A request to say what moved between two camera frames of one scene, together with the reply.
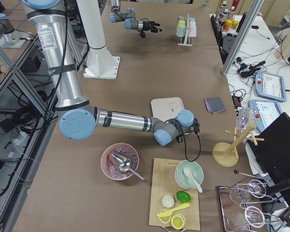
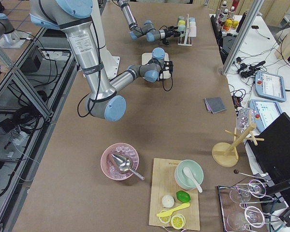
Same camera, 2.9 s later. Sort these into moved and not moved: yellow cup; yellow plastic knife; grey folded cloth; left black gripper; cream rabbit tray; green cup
Moved: cream rabbit tray; left black gripper
Not moved: grey folded cloth; yellow plastic knife; green cup; yellow cup
